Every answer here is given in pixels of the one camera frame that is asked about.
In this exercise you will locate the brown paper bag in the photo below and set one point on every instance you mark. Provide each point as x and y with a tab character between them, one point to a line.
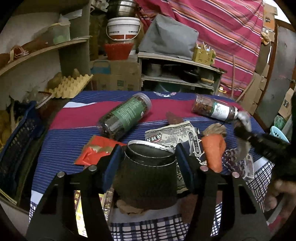
124	208

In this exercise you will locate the grey wall shelf unit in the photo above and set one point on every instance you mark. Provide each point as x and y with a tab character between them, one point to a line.
40	39

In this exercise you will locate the yellow utensil holder box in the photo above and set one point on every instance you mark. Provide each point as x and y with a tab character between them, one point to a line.
204	55

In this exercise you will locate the cardboard box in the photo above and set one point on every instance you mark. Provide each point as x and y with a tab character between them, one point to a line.
116	75

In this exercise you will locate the brown scrub sponge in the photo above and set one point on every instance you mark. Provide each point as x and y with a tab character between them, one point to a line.
173	119

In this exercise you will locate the dark blue plastic crate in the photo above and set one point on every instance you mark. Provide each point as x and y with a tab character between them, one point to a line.
13	154

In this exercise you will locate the red snack wrapper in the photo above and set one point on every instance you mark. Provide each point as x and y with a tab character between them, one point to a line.
96	148

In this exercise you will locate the brown framed door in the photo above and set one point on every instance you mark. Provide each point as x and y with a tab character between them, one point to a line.
280	75

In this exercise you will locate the white plastic bucket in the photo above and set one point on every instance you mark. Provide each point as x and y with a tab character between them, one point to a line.
123	28

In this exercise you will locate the person right hand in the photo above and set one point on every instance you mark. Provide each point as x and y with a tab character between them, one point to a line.
277	190

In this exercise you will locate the black paper cup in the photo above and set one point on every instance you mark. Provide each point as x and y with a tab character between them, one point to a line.
147	177

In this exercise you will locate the striped blue red tablecloth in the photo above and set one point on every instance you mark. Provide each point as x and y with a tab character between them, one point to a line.
73	127

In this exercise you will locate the light blue plastic basket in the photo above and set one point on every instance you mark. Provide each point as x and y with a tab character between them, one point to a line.
276	132

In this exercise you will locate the red plastic basket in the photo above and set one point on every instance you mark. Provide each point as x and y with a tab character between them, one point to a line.
118	51

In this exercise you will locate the white label spice jar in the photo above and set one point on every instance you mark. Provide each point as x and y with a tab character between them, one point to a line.
213	108

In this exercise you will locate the black white patterned packet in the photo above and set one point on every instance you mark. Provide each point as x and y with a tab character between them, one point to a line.
183	134

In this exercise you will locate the yellow egg carton tray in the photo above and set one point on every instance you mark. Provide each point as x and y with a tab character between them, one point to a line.
70	87

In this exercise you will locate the yellow red snack packet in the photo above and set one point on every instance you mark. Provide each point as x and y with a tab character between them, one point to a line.
106	205

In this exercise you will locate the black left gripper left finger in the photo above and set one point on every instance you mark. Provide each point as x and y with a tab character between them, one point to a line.
70	208

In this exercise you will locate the grey cloth cover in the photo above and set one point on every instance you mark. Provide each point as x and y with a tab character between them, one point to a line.
169	37

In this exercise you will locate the green label spice jar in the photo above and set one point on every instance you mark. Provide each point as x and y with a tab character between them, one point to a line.
117	122

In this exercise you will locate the purple grape candy packet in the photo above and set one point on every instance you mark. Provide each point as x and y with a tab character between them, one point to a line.
244	167

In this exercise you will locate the grey low shelf unit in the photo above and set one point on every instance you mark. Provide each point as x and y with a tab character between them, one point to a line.
165	73

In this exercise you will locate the pink striped hanging cloth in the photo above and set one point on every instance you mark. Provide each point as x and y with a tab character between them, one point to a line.
231	28

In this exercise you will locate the steel pot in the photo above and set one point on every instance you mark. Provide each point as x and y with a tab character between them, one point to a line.
119	8

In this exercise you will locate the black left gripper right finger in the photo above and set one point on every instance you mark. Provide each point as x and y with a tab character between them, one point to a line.
225	208

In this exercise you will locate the orange white cloth rag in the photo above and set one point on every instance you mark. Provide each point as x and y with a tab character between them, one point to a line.
214	145

